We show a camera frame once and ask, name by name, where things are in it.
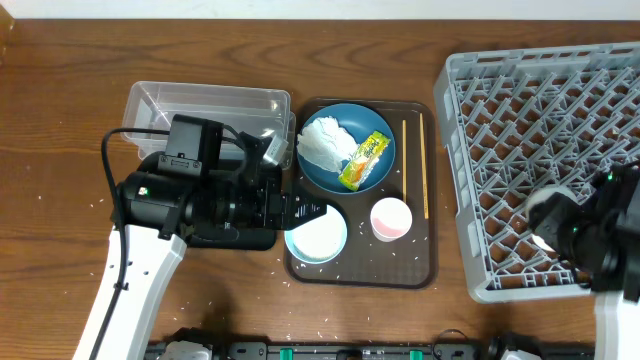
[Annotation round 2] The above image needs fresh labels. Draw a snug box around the light blue bowl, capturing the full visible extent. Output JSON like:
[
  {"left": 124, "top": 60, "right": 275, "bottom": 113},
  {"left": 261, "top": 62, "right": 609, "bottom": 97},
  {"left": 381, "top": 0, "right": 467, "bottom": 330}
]
[{"left": 284, "top": 205, "right": 348, "bottom": 264}]

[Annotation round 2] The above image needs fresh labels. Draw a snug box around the white tissue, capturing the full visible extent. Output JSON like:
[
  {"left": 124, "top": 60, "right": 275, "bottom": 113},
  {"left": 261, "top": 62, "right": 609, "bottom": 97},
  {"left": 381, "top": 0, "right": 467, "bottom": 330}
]
[{"left": 297, "top": 116, "right": 359, "bottom": 173}]

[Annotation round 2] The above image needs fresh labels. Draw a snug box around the yellow green snack wrapper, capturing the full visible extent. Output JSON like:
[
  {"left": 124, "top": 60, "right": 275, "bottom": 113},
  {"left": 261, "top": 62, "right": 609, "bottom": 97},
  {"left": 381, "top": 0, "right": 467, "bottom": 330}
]
[{"left": 338, "top": 131, "right": 391, "bottom": 192}]

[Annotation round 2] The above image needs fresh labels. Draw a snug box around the pink cup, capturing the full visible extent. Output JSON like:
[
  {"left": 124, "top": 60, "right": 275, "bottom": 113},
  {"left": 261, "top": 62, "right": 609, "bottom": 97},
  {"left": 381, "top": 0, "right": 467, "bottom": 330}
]
[{"left": 370, "top": 197, "right": 413, "bottom": 242}]

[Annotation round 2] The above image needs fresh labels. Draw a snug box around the dark blue plate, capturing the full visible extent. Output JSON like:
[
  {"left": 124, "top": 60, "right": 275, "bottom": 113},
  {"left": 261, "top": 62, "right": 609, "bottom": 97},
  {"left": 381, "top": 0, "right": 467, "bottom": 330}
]
[{"left": 296, "top": 103, "right": 396, "bottom": 195}]

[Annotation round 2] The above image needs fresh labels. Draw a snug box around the wooden chopstick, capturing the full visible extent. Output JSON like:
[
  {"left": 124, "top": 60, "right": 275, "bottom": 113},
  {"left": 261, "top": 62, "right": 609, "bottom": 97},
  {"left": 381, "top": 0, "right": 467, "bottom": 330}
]
[
  {"left": 419, "top": 113, "right": 429, "bottom": 220},
  {"left": 402, "top": 119, "right": 407, "bottom": 204}
]

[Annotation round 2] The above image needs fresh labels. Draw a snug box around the green white cup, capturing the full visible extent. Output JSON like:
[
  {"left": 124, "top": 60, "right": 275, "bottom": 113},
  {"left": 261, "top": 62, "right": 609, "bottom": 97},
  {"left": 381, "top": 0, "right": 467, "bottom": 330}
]
[{"left": 525, "top": 185, "right": 577, "bottom": 252}]

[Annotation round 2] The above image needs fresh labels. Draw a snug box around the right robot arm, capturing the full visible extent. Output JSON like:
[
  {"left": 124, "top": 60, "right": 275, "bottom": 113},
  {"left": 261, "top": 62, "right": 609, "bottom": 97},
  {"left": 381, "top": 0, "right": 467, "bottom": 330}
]
[{"left": 525, "top": 161, "right": 639, "bottom": 359}]

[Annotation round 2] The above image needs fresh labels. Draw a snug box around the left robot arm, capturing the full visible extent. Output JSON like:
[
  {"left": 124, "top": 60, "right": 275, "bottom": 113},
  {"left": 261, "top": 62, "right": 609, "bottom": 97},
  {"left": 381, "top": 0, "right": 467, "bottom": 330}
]
[{"left": 74, "top": 132, "right": 327, "bottom": 359}]

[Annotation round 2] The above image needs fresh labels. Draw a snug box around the black waste tray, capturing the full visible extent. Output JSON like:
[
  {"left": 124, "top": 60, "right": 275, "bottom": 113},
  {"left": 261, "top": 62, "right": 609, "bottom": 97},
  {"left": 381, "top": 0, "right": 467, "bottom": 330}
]
[{"left": 136, "top": 152, "right": 284, "bottom": 252}]

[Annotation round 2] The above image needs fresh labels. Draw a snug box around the grey dishwasher rack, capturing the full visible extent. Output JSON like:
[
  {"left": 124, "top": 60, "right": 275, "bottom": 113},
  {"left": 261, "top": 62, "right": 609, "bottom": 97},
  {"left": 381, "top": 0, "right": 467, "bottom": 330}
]
[{"left": 434, "top": 42, "right": 639, "bottom": 303}]

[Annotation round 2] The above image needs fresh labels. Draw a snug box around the brown serving tray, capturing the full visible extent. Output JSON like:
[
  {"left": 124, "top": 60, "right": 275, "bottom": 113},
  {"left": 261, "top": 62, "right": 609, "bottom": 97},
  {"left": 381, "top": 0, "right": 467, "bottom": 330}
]
[{"left": 285, "top": 98, "right": 438, "bottom": 289}]

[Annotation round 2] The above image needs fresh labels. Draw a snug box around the clear plastic bin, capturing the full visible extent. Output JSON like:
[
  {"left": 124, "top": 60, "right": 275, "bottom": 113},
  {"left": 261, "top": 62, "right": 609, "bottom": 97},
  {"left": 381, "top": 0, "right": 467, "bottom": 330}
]
[{"left": 122, "top": 81, "right": 296, "bottom": 169}]

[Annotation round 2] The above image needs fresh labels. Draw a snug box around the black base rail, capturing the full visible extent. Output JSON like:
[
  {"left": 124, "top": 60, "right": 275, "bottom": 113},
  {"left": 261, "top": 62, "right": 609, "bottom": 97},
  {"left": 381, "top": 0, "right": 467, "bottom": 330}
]
[{"left": 143, "top": 328, "right": 595, "bottom": 360}]

